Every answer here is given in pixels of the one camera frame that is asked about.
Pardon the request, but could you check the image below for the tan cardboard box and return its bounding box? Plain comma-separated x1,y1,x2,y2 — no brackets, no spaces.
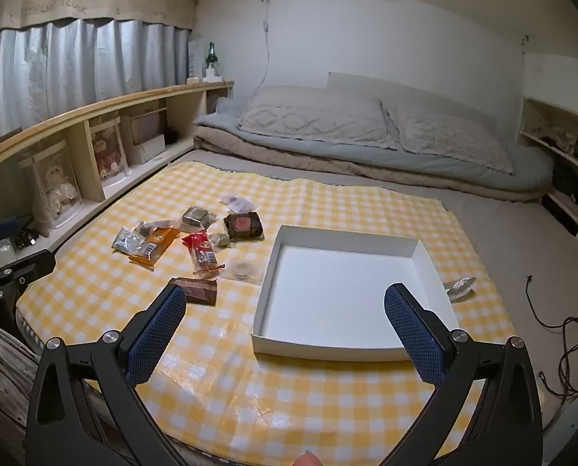
130,113,167,144

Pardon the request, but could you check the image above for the tall white box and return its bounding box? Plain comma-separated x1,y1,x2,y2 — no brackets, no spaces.
188,39,207,83

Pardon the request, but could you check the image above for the red snack packet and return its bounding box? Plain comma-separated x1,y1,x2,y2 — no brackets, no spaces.
181,230,224,275

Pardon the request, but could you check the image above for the small dark object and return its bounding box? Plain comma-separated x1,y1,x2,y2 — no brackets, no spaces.
10,227,40,252

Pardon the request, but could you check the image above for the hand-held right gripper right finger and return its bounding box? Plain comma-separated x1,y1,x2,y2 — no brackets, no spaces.
383,282,545,466

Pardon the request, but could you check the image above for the large beige textured pillow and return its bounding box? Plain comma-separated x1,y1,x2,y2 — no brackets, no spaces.
235,85,399,151

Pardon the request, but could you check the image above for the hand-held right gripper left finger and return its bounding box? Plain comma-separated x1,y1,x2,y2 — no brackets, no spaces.
25,284,188,466

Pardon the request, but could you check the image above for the small brown twist-wrapped candy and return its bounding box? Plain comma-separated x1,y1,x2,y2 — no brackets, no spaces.
134,221,178,236

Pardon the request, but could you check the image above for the small beige textured pillow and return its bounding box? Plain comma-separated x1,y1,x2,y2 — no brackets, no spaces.
386,102,515,174

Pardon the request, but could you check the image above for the white storage box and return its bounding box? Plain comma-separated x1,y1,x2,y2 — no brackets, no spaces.
134,133,167,163

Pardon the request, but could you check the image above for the white cardboard box tray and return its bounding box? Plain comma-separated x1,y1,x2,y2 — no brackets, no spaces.
250,224,460,363

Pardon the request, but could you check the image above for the black cable with plug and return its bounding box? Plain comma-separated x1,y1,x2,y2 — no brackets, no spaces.
524,274,562,331

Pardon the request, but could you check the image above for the white doll in clear bag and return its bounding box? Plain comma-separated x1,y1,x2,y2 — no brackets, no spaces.
19,141,83,226

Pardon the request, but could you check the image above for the clear packet with pink contents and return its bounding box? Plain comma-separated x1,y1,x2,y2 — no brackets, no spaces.
219,193,256,213

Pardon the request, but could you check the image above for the grey-green square foil packet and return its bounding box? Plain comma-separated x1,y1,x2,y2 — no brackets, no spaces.
178,205,215,233

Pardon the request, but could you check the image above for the cluttered white shelf unit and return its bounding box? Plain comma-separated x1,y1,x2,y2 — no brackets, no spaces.
517,94,578,256

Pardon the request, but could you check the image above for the clear packet with purple ring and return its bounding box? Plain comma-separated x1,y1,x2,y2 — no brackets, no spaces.
218,257,265,285

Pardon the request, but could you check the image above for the grey-blue duvet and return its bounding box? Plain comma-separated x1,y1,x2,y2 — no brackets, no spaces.
192,97,554,190

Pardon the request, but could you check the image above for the beige quilt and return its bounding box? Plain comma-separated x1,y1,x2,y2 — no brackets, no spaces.
193,133,545,202

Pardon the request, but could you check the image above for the long wooden shelf unit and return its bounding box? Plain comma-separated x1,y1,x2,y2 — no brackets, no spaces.
0,80,235,253

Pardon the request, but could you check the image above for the grey curtain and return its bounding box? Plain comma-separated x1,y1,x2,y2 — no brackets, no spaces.
0,17,193,151

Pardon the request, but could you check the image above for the hanging wall cable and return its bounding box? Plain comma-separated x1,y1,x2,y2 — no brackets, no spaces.
247,0,275,103

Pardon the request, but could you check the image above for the yellow checkered mat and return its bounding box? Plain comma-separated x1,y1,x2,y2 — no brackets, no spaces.
14,161,545,466

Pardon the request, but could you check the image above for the dark packet with pink circle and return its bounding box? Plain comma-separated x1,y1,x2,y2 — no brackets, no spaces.
222,211,263,241

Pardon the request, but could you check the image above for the brown doll in clear bag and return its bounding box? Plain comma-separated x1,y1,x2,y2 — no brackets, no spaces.
90,116,127,183

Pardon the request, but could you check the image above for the orange snack packet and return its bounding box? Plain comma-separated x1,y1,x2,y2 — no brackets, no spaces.
129,227,180,268

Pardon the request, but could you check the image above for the silver snack packet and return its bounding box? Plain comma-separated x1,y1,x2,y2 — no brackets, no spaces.
111,227,146,256

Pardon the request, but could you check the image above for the brown snack packet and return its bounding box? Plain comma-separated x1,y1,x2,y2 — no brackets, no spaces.
170,276,219,306

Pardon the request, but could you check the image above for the green glass bottle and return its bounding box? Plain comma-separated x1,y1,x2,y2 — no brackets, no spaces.
205,41,220,78

